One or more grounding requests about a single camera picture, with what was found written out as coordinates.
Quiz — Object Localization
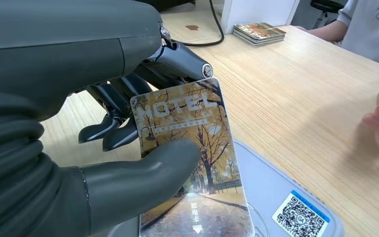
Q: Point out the hotel card autumn trees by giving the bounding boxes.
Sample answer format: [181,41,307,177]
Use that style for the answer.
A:
[130,78,256,237]

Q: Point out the person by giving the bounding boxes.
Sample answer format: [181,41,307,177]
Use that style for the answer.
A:
[296,0,379,165]

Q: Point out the light grey card reader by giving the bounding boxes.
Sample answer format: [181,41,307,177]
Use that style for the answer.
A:
[108,140,345,237]

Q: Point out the black stool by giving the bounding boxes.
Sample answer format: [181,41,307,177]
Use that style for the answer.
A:
[309,0,345,30]

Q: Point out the stack of hotel cards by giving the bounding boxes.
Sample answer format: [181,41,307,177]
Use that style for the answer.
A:
[232,22,287,46]

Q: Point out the white desk partition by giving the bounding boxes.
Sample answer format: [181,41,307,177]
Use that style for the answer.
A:
[220,0,301,35]

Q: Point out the QR code sticker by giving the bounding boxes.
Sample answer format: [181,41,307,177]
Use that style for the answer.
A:
[271,190,331,237]

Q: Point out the ribbed grey left arm sleeve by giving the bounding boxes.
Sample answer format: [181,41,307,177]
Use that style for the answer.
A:
[0,91,91,237]

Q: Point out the long black cable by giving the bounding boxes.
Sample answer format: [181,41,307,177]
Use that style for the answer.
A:
[171,0,226,47]

